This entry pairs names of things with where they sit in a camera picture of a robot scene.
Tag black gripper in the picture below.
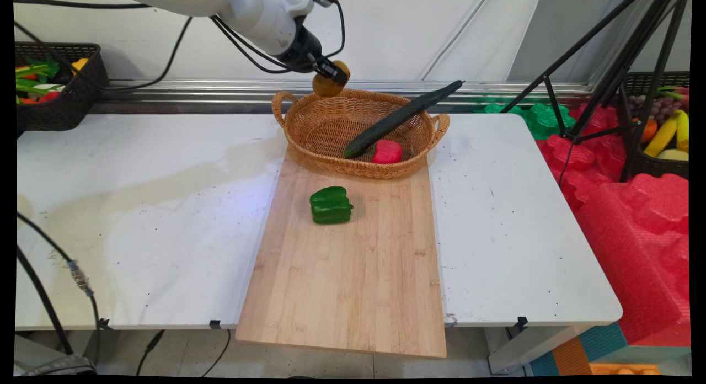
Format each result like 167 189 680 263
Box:
275 24 349 88

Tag brown potato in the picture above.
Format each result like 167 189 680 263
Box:
312 60 351 98

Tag dark green cucumber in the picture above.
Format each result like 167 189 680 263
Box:
343 80 464 158

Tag red bell pepper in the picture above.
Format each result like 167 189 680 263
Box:
372 140 403 164

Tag green bell pepper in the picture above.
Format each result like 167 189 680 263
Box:
309 186 354 225

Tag wooden cutting board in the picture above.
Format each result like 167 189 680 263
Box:
236 147 447 359

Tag green foam mat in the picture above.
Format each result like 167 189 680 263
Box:
474 100 577 141

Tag black basket of vegetables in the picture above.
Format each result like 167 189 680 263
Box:
15 42 109 132

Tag small red foam mat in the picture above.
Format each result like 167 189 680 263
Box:
536 104 635 211

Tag green leafy vegetable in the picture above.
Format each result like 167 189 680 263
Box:
25 56 60 81

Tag green onion stalks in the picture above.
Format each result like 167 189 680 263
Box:
15 77 67 99

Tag black tripod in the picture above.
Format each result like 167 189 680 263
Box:
499 0 690 183

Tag purple grapes bunch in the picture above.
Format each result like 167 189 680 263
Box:
628 95 682 125

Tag black basket of fruit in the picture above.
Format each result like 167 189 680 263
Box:
621 71 690 180

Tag long yellow banana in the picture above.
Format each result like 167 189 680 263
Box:
644 113 678 158

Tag white table leg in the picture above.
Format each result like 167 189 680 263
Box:
485 324 592 375

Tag red and green fruit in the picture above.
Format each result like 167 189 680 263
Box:
657 85 690 112

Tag large red foam mat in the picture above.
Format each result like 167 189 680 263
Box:
574 173 691 346

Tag short yellow banana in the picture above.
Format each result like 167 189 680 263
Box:
675 109 690 152

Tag teal and orange mat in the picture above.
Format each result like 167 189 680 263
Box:
528 321 629 377

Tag grey device on floor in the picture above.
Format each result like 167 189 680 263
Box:
22 354 99 377

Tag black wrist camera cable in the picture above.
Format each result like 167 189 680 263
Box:
324 0 346 59

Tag wicker basket with handles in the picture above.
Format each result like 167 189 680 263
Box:
271 89 451 179

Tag aluminium rail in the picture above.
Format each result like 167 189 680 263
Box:
91 78 595 115

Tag thin black floor cable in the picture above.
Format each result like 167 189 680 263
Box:
200 329 231 378

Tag thin cable with metal connector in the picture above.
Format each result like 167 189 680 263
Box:
17 212 103 368

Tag black floor cable with plug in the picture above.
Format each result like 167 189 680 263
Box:
135 329 166 377

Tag thick black cable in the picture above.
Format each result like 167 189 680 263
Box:
17 246 75 356

